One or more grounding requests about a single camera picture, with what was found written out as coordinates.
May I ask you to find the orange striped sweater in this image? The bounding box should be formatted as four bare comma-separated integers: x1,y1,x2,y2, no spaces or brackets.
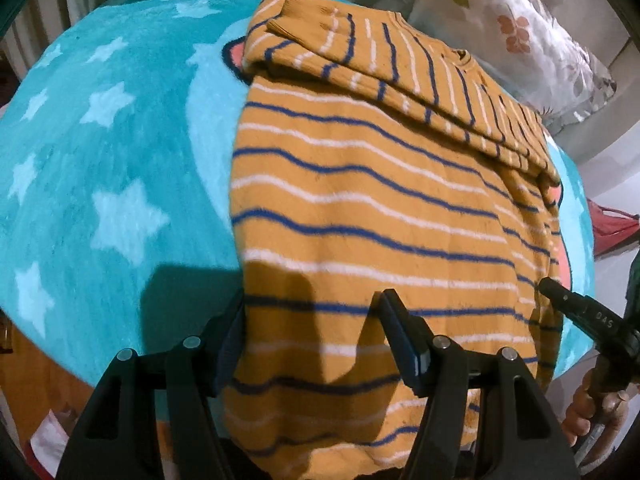
220,0,565,476

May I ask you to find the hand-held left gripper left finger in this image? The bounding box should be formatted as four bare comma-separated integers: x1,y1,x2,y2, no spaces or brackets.
56,291,262,480

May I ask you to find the teal star-print blanket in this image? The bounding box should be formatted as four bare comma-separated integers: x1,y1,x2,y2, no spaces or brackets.
0,0,597,401

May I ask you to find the white curtain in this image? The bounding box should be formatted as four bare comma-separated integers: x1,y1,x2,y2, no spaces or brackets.
0,0,136,81

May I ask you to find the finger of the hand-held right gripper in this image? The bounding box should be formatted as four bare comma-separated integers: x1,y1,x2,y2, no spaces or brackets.
537,277,626,356

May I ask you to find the red cloth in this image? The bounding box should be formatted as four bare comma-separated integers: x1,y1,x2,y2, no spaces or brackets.
586,199,640,256

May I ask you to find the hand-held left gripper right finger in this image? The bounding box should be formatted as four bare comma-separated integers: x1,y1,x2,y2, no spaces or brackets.
376,289,581,480

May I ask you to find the person's right hand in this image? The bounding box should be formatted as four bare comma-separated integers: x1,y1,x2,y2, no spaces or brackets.
561,374,632,466

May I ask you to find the white floral pillow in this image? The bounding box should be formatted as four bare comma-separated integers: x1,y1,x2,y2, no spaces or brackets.
345,0,616,131

